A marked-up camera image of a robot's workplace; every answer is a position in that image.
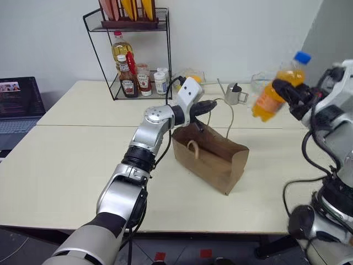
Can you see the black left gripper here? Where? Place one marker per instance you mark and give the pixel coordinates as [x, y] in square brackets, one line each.
[195, 112]

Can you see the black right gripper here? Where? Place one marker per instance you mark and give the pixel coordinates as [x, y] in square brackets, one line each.
[304, 99]

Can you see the orange soda bottle blue cap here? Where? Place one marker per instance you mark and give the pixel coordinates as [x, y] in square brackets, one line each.
[266, 103]

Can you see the brown paper bag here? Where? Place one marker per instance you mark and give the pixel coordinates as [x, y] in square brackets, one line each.
[204, 165]

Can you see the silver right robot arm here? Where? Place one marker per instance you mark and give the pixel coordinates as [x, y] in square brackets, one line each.
[337, 146]

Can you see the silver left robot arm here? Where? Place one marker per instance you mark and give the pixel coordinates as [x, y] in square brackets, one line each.
[146, 135]

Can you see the steel long-spout pot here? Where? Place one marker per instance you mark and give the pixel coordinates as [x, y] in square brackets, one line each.
[234, 95]

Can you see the yellow fruit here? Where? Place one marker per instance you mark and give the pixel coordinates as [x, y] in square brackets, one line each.
[195, 78]

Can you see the clear plastic container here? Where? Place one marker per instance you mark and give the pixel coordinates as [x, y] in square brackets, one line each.
[201, 74]

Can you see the white spice jar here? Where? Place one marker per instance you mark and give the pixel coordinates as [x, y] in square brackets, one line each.
[160, 84]
[163, 70]

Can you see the red squeeze ketchup bottle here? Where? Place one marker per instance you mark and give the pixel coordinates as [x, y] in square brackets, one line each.
[144, 82]

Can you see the glass ketchup bottle white cap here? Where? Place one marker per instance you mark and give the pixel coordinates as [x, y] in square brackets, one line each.
[128, 85]

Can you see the red chili pepper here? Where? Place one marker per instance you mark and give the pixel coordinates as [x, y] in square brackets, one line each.
[131, 63]

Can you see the cooking oil bottle red cap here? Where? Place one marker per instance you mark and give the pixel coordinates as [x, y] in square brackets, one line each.
[120, 49]

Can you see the dark wooden board holder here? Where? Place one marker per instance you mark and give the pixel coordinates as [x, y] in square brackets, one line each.
[129, 25]

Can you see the yellow flat board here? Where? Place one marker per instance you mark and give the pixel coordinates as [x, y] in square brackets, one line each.
[129, 8]
[148, 8]

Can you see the pink flat board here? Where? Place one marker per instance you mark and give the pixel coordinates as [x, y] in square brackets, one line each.
[109, 8]

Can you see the dark rounded shape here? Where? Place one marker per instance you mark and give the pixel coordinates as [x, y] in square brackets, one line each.
[219, 261]

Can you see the dark open laptop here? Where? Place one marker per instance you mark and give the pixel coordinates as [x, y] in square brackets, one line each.
[19, 96]

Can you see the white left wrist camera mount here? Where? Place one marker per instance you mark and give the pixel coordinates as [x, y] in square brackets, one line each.
[190, 92]

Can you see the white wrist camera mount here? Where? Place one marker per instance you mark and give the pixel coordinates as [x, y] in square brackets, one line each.
[335, 98]
[190, 92]

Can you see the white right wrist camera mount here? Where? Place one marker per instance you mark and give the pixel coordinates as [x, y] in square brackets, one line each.
[335, 98]

